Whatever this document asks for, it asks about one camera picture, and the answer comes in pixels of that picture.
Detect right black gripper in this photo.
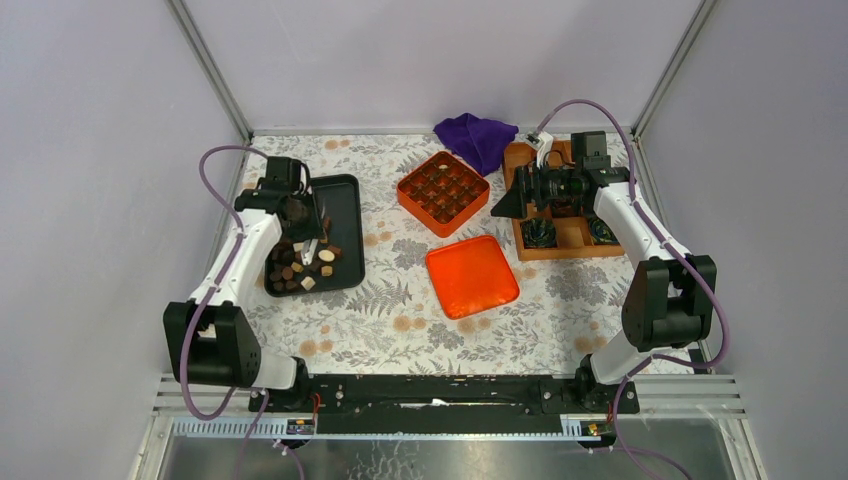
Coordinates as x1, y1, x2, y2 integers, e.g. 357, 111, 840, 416
490, 156, 581, 220

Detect white handled metal tongs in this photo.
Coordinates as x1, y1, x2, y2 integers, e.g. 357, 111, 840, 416
300, 239, 320, 267

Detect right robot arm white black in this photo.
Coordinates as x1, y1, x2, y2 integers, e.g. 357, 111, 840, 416
491, 131, 716, 412

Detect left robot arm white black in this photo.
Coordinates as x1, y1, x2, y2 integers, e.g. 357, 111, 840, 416
163, 156, 325, 411

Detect orange chocolate box with tray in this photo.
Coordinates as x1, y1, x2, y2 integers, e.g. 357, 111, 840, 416
396, 151, 490, 238

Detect white oval chocolate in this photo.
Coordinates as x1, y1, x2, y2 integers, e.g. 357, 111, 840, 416
318, 249, 336, 263

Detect tan cube chocolate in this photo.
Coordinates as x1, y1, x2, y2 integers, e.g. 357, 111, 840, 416
301, 276, 316, 291

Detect dark rolled tie left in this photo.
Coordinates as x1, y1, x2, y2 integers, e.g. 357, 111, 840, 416
520, 217, 558, 249

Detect dark rolled tie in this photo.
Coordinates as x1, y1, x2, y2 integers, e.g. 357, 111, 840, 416
520, 217, 558, 249
587, 217, 619, 246

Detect wooden compartment organizer box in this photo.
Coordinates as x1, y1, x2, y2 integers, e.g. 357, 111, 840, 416
503, 142, 625, 262

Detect purple cloth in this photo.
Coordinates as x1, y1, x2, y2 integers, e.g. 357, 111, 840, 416
433, 113, 519, 177

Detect orange box lid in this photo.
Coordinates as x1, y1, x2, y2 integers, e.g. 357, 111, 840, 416
425, 235, 520, 320

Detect dark rolled tie right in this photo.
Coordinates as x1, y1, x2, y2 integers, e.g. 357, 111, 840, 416
587, 217, 619, 246

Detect floral patterned table mat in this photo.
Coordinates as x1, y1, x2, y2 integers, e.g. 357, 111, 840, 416
241, 135, 633, 374

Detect black plastic tray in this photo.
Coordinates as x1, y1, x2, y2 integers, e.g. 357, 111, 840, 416
263, 174, 365, 298

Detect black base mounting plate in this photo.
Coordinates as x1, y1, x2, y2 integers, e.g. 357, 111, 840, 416
248, 374, 641, 435

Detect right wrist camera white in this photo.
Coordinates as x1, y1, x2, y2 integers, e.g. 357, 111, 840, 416
526, 131, 554, 169

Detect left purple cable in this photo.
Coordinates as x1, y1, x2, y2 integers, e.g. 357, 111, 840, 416
178, 145, 273, 480

